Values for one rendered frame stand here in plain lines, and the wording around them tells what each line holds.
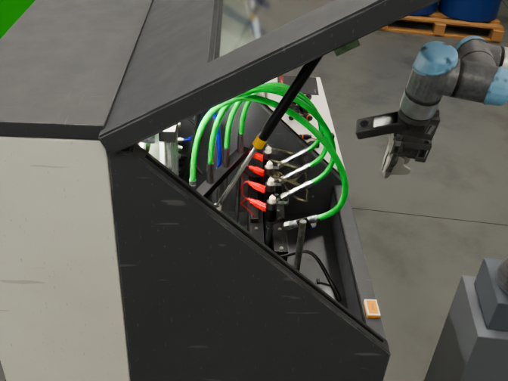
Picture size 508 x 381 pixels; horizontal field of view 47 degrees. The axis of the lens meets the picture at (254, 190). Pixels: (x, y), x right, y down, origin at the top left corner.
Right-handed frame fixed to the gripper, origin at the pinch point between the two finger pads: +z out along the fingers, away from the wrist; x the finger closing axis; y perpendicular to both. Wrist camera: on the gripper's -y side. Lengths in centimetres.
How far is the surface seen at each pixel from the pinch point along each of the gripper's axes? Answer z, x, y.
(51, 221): -13, -38, -64
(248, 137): 20.5, 26.2, -34.7
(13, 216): -13, -39, -71
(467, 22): 204, 428, 140
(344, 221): 30.3, 8.3, -3.5
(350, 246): 27.8, -2.2, -2.0
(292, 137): 19.6, 28.2, -21.6
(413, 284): 139, 66, 50
